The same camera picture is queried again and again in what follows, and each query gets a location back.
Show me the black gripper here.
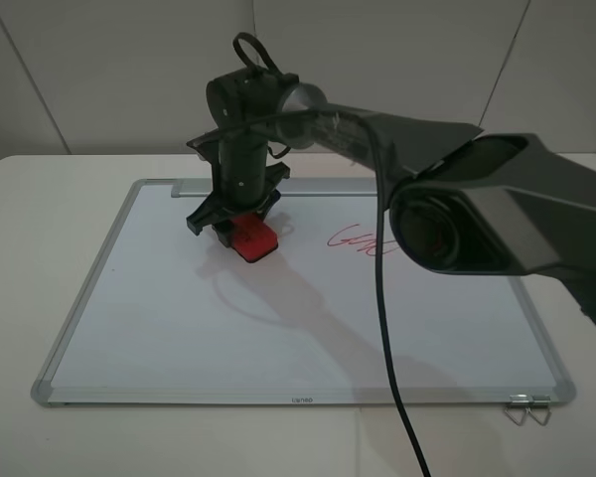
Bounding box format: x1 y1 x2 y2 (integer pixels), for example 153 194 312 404
186 130 290 248

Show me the red whiteboard eraser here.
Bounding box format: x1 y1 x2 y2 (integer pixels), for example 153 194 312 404
230 214 278 263

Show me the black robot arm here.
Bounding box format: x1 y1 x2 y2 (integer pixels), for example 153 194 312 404
188 67 596 326

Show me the grey aluminium marker tray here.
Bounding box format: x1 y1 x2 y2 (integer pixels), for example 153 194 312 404
171 177 376 198

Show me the left silver binder clip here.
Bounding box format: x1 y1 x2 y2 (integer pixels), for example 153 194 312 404
504 395 530 426

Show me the silver binder clip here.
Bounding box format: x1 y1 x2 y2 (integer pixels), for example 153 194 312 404
526 395 552 427
504 395 530 426

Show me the right silver binder clip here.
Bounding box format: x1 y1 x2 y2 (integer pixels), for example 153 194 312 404
526 395 552 427

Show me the white whiteboard with aluminium frame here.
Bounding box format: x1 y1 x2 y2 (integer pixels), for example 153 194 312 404
31 180 575 406

